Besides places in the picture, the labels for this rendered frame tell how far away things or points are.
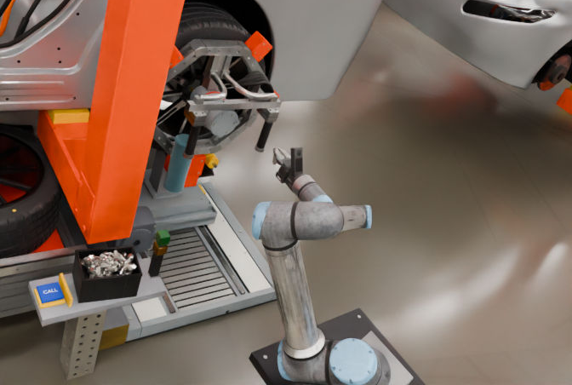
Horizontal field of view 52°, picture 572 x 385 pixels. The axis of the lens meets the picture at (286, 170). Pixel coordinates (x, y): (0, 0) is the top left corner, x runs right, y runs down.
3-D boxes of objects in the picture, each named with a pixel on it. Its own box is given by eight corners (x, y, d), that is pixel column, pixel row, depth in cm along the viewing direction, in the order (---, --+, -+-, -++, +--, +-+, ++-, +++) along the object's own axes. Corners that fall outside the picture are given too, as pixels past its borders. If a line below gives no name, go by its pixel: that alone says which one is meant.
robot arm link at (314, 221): (334, 201, 168) (374, 202, 232) (292, 201, 172) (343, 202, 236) (334, 242, 167) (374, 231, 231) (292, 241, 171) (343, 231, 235)
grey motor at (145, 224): (114, 215, 288) (126, 158, 269) (146, 277, 263) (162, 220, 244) (77, 221, 277) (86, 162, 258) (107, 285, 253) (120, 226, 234)
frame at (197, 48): (239, 142, 283) (272, 41, 253) (245, 151, 279) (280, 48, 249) (131, 152, 250) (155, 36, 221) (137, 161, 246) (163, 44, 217)
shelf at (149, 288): (146, 262, 224) (148, 257, 223) (164, 295, 214) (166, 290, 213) (27, 287, 199) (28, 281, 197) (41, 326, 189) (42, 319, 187)
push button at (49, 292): (57, 285, 199) (58, 281, 197) (63, 301, 194) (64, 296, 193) (36, 290, 194) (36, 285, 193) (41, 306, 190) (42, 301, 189)
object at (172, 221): (185, 181, 327) (189, 167, 322) (214, 224, 306) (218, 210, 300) (96, 192, 297) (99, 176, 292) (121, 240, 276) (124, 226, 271)
